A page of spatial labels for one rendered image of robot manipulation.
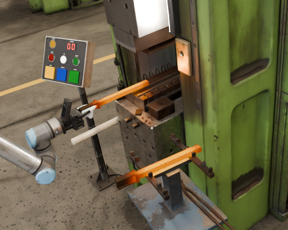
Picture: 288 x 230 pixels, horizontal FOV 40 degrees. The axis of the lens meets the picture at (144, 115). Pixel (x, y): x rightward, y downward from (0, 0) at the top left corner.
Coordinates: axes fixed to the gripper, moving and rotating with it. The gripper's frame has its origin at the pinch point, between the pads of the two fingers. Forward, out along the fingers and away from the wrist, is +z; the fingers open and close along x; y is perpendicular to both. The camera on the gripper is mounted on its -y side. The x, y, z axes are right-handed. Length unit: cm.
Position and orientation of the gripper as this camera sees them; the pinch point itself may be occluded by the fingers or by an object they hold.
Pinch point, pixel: (93, 105)
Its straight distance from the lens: 204.1
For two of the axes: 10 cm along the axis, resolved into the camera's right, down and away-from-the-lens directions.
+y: 1.4, 8.1, 5.7
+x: 5.7, 4.1, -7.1
